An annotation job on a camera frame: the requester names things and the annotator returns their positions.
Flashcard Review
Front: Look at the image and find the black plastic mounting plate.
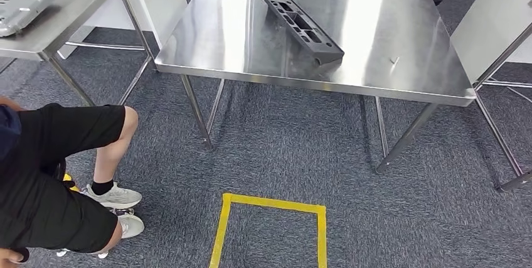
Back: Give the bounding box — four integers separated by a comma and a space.
260, 0, 346, 67

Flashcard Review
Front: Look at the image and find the stainless steel workbench table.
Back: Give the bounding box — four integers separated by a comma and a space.
154, 0, 477, 174

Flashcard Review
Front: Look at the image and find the silver metal panel part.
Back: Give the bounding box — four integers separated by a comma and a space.
0, 0, 58, 38

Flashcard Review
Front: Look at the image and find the yellow floor tape rectangle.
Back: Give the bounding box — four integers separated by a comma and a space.
208, 193, 328, 268

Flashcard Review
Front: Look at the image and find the white cabinet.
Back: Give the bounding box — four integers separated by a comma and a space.
450, 0, 532, 85
58, 0, 189, 60

